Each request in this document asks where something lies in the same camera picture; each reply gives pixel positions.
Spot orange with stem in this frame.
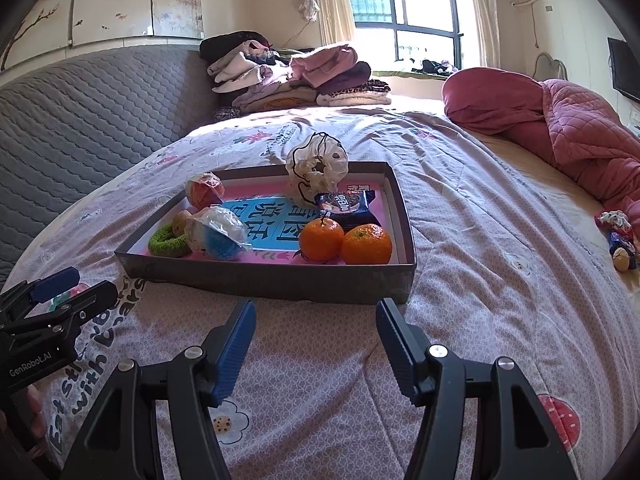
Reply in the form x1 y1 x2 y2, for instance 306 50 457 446
299 212 346 263

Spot green windowsill mat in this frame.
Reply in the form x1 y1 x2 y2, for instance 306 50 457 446
372 69 446 81

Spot plastic-wrapped blue white ball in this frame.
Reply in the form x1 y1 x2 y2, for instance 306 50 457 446
184 205 252 262

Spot person's left hand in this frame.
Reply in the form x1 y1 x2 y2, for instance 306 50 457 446
22 385 48 441

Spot blue cookie packet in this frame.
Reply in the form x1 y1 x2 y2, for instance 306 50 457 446
313 188 383 231

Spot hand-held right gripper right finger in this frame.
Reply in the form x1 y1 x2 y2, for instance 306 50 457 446
375 298 571 480

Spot black garment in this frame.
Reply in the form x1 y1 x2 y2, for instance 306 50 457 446
199 31 268 61

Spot beige bed sheet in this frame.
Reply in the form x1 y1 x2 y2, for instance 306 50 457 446
465 127 640 311

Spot red white knitted toy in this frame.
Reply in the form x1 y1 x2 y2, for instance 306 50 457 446
595 210 633 234

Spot grey quilted headboard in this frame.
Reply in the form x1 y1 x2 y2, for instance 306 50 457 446
0 44 223 281

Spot air conditioner hose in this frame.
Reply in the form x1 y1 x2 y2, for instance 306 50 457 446
512 0 542 48

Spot orange without stem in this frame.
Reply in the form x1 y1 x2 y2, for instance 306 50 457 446
341 223 393 266

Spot plastic-wrapped red ball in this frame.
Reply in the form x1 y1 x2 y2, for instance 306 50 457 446
185 171 226 211

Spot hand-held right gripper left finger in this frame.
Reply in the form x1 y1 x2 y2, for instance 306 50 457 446
60 298 258 480

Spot leopard print garment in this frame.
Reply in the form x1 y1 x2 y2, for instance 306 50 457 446
320 79 392 97

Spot white heart-shaped chair back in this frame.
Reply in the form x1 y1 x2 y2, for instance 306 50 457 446
535 51 568 81

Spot pink book with blue label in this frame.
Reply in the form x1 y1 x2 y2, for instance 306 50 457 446
149 182 386 263

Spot dark purple garment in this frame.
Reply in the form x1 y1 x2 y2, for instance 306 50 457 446
316 61 373 96

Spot green fuzzy ring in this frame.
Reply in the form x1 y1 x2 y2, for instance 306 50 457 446
148 222 193 259

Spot walnut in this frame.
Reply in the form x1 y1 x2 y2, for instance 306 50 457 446
171 209 196 237

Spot blossom painted wall panel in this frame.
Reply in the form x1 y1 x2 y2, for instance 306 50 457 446
150 0 203 41
67 0 161 48
0 0 83 73

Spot cream folded garment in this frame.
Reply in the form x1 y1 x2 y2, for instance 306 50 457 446
320 91 393 107

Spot pink quilted duvet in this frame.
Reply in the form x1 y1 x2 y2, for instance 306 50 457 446
441 66 640 241

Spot shallow brown cardboard box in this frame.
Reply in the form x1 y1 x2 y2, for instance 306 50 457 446
114 161 417 306

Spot dark clothes on windowsill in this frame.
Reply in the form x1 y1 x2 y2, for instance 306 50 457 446
410 59 458 75

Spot cream curtain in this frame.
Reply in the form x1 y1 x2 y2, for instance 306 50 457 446
462 0 501 68
310 0 356 48

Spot pink fleece garment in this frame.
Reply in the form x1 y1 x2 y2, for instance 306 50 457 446
290 45 358 87

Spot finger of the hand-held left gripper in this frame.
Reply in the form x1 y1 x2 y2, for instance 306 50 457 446
0 280 119 346
0 266 82 313

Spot lilac folded garment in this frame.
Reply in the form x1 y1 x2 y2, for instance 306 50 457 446
232 77 321 108

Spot black flat television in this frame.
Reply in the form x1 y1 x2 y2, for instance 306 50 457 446
607 36 640 103

